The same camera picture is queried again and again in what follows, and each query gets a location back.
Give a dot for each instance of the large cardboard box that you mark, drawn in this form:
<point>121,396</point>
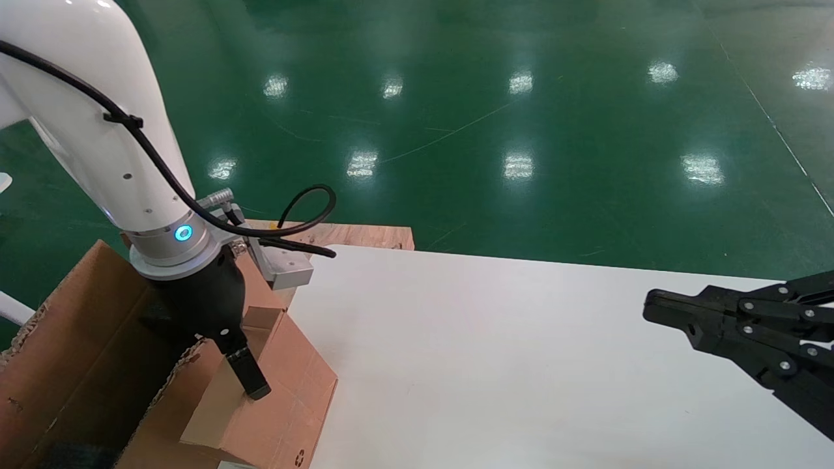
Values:
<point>71,339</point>

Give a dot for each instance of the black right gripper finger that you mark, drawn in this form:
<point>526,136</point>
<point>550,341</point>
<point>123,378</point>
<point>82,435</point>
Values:
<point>769,365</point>
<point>717,303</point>

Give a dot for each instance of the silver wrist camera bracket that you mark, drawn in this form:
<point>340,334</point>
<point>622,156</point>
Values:
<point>287,267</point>

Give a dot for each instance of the small white object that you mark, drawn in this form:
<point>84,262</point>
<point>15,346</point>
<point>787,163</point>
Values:
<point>4,184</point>

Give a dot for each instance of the small cardboard box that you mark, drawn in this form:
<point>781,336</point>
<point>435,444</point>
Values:
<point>280,417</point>

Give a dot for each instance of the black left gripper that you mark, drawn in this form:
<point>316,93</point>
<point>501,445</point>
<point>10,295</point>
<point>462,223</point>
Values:
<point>202,299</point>

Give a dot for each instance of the wooden pallet board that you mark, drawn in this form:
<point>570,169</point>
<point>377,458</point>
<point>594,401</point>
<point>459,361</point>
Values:
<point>365,236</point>

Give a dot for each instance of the white bar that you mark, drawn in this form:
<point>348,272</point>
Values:
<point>13,307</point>

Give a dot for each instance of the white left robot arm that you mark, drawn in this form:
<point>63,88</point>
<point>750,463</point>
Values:
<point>85,98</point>

